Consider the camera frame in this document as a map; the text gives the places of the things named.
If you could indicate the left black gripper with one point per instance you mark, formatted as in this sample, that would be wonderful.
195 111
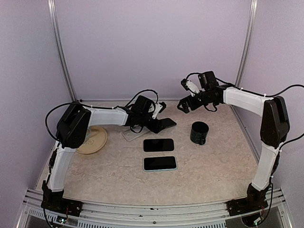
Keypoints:
154 128

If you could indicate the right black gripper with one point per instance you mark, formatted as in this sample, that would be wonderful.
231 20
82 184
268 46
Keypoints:
185 109

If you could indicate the black phone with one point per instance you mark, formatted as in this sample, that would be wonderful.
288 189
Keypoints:
167 123

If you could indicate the clear white phone case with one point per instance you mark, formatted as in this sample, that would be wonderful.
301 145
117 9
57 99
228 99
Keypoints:
137 132

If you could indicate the light blue phone case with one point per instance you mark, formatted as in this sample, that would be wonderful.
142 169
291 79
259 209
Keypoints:
160 170

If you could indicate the black phone front table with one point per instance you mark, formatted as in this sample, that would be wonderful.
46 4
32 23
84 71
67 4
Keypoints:
160 162

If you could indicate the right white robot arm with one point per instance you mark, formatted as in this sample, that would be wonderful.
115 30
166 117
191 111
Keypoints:
270 112

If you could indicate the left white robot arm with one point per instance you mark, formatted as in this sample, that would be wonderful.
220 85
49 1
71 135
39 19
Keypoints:
73 125

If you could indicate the light blue small case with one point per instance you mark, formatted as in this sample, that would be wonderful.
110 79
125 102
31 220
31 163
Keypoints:
89 135

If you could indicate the dark green mug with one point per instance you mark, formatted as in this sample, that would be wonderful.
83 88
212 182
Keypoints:
199 131

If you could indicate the beige round plate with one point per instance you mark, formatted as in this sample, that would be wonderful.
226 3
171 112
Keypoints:
100 138

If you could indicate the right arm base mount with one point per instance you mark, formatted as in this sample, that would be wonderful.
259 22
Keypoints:
255 200

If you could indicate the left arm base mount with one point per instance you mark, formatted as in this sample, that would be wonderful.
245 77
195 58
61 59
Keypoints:
64 206

